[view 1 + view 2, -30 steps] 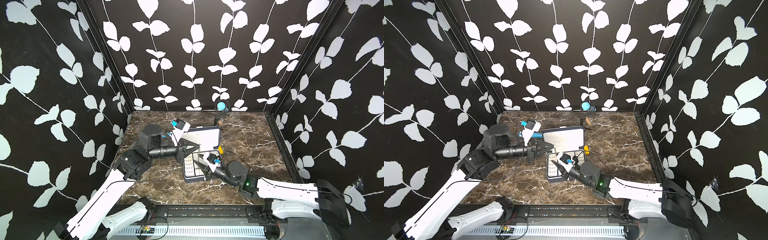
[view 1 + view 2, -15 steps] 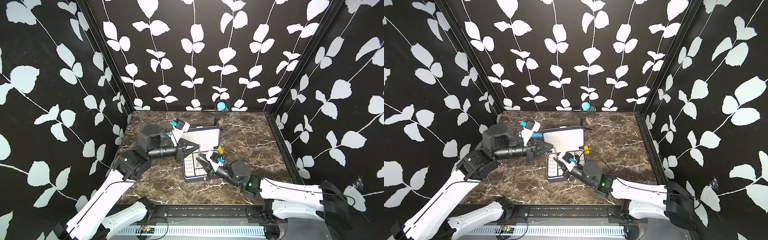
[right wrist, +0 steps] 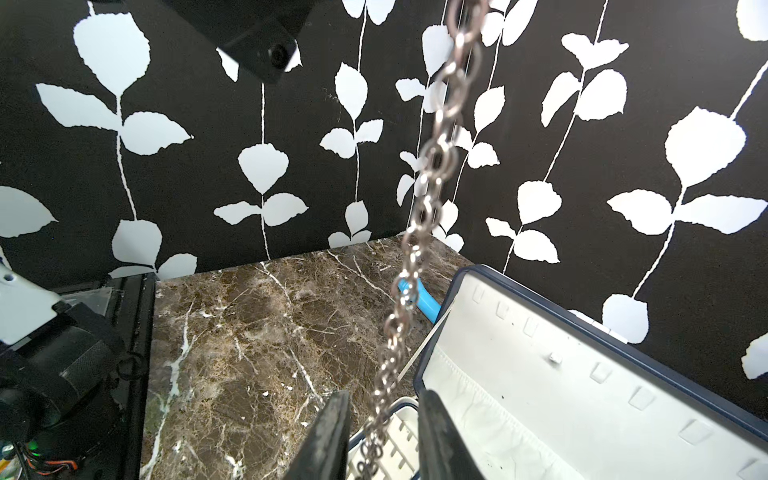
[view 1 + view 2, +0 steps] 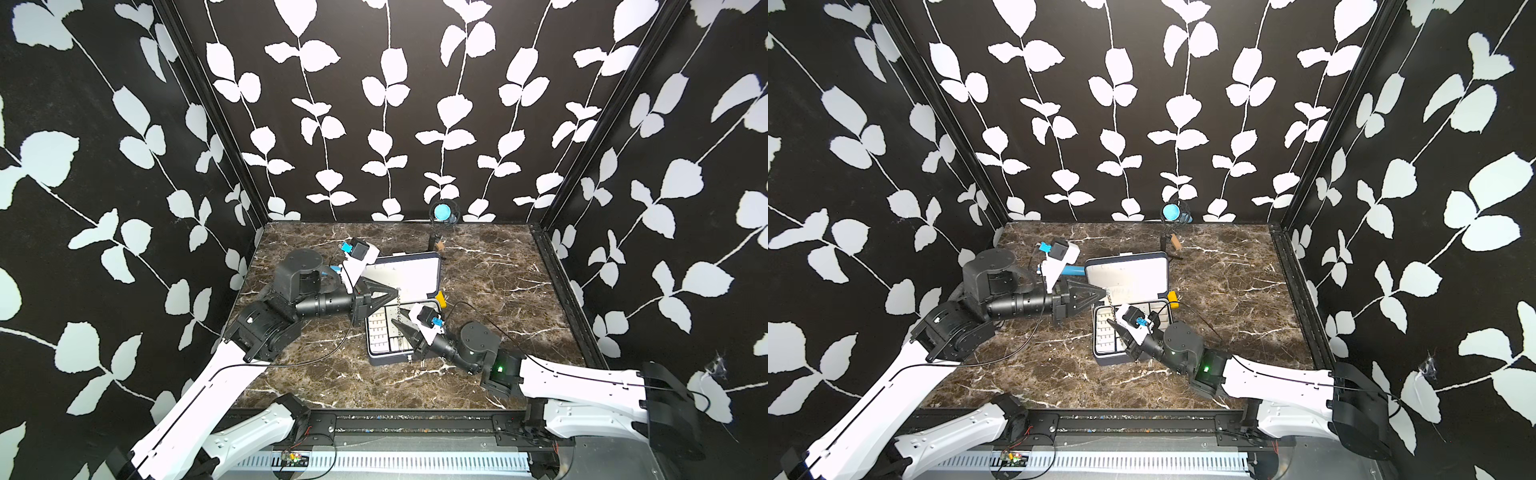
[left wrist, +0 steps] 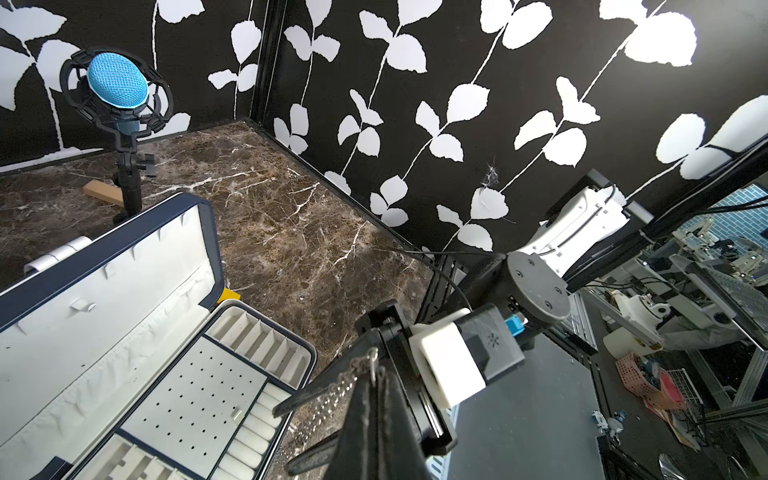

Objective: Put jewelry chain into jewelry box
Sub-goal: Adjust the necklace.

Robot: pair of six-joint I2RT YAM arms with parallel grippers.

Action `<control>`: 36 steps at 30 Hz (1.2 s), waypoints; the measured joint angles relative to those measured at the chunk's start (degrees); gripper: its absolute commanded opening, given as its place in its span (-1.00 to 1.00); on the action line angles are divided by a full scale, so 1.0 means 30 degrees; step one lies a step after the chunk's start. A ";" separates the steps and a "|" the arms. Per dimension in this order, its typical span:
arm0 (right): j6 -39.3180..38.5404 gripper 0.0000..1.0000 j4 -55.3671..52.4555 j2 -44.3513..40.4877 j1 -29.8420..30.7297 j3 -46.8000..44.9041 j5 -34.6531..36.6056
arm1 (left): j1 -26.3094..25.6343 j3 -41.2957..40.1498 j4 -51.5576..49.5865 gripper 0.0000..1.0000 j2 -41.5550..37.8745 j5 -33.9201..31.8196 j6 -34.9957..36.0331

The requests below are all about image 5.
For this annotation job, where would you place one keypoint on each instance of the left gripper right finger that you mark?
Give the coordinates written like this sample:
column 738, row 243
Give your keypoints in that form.
column 398, row 451

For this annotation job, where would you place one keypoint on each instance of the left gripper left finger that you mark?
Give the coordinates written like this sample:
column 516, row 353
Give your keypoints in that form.
column 354, row 456

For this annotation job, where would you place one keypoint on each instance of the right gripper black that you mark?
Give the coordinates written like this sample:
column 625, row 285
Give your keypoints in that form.
column 383, row 334

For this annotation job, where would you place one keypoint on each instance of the navy jewelry box white lining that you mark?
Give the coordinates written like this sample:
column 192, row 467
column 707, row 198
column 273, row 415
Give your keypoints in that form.
column 118, row 362

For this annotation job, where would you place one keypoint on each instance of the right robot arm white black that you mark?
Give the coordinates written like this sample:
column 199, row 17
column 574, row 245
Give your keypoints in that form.
column 531, row 280

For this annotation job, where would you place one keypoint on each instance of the yellow block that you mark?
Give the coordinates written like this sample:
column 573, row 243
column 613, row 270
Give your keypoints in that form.
column 228, row 294

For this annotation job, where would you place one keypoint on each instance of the pink basket in background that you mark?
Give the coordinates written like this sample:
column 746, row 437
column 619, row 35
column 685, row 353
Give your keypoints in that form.
column 645, row 378

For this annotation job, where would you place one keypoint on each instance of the small wooden block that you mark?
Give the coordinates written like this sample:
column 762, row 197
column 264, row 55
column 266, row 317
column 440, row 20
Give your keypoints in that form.
column 104, row 192

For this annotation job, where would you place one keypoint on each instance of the blue microphone on tripod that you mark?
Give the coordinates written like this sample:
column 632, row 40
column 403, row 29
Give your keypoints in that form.
column 123, row 95

